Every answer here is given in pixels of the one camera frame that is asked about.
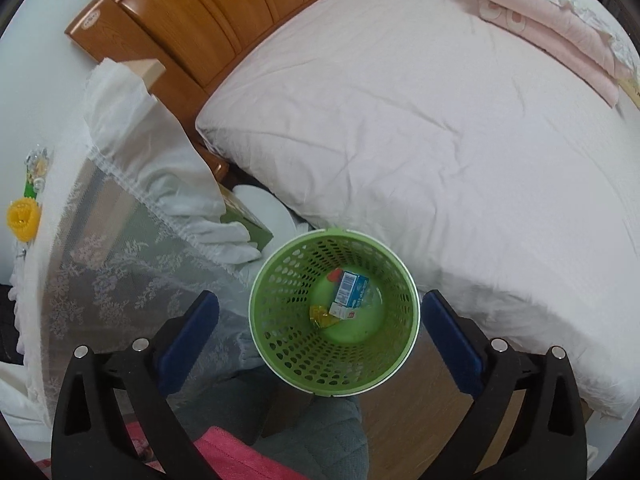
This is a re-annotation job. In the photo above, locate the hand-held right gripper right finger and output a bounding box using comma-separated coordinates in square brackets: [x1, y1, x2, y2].
[421, 289, 588, 480]

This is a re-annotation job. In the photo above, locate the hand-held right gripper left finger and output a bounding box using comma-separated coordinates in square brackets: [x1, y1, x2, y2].
[51, 290, 221, 480]

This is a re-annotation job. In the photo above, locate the green plastic basket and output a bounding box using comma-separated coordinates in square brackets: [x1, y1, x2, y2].
[248, 227, 420, 400]

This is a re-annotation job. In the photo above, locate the blue white small carton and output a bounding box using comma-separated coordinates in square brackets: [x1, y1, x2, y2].
[332, 271, 370, 307]

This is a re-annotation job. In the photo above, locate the pink red cloth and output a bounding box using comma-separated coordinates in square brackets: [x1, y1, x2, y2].
[35, 420, 311, 480]

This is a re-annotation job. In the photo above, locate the white lace table cover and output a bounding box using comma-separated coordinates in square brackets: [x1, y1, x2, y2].
[10, 57, 281, 411]

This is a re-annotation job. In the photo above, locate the yellow wrapper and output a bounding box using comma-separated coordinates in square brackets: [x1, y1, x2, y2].
[309, 304, 337, 328]

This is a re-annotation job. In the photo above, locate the white round stool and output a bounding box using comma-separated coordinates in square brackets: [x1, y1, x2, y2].
[232, 185, 296, 241]

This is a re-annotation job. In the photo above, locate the bed with white duvet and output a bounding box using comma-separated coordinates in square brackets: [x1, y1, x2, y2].
[195, 0, 640, 418]

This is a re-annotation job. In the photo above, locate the yellow plastic flower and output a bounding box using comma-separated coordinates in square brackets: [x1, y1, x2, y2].
[6, 197, 42, 241]

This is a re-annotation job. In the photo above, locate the green snack packet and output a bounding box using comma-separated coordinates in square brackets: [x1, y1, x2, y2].
[22, 147, 51, 198]

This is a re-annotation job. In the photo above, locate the light wooden bedside table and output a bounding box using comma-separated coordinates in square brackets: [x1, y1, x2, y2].
[125, 59, 166, 98]

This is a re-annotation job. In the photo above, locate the pale yellow sheet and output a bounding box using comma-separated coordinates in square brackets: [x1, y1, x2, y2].
[619, 75, 640, 111]

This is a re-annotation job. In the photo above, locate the wooden headboard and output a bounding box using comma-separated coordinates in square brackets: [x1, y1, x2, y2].
[65, 0, 393, 181]

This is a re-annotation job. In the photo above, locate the folded pink blanket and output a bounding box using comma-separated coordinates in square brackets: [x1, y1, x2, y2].
[477, 0, 633, 108]

